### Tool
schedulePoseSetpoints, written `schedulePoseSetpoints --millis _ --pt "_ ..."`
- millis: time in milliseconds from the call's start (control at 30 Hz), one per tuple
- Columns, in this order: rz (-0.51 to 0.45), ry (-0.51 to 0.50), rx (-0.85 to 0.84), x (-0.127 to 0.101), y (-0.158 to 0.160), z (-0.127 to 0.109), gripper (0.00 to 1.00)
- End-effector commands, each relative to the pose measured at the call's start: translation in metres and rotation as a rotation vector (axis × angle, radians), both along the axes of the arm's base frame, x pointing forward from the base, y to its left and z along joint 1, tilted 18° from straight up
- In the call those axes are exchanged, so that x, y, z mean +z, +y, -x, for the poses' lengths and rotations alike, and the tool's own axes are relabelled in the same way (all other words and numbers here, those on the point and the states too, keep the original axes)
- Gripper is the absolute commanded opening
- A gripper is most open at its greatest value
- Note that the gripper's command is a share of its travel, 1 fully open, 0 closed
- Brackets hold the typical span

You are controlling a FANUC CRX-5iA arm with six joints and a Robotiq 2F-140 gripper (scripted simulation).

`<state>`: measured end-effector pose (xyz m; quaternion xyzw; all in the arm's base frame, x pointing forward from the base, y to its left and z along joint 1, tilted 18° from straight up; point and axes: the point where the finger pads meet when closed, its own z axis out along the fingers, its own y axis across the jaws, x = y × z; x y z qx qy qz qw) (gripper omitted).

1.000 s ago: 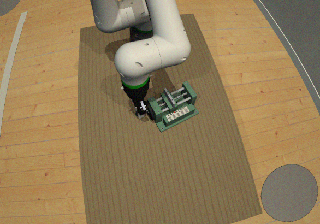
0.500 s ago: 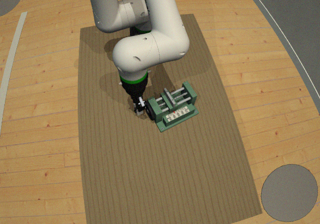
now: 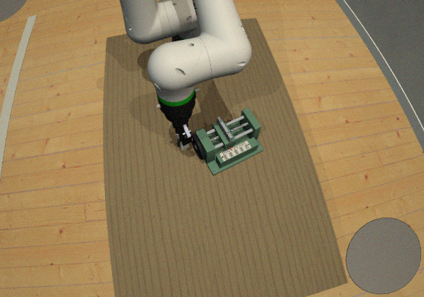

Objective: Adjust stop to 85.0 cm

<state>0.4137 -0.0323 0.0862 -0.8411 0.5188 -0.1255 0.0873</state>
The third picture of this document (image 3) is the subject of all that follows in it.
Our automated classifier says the green bench vise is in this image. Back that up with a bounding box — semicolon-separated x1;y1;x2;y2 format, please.
191;108;264;175

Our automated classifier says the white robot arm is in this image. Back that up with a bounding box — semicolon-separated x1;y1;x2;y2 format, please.
120;0;252;118

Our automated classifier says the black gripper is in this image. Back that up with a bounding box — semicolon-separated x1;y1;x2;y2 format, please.
165;111;194;150

